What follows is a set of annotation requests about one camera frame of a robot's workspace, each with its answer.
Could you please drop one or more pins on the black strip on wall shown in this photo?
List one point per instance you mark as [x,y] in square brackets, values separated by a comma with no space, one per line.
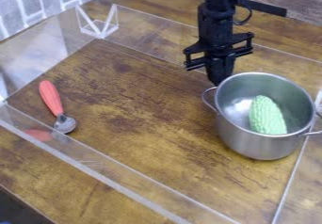
[270,9]

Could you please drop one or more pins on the clear acrylic corner bracket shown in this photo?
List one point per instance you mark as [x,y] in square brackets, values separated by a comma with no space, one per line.
[96,28]

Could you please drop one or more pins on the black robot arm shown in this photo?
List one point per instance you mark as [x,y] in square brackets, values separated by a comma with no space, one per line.
[221,6]

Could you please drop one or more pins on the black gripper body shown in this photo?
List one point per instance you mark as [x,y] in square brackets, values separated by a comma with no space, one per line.
[218,43]

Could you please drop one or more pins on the silver metal pot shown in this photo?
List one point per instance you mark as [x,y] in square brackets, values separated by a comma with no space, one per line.
[230,100]

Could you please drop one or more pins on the green knitted object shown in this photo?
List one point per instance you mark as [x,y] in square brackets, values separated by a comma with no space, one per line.
[265,117]

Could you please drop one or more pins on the clear acrylic enclosure wall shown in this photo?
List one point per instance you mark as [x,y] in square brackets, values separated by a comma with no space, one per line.
[155,195]

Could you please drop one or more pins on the orange handled metal spoon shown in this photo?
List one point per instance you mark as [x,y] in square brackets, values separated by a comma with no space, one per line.
[64,124]

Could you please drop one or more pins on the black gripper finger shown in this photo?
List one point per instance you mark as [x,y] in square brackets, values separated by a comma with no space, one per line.
[229,61]
[214,70]

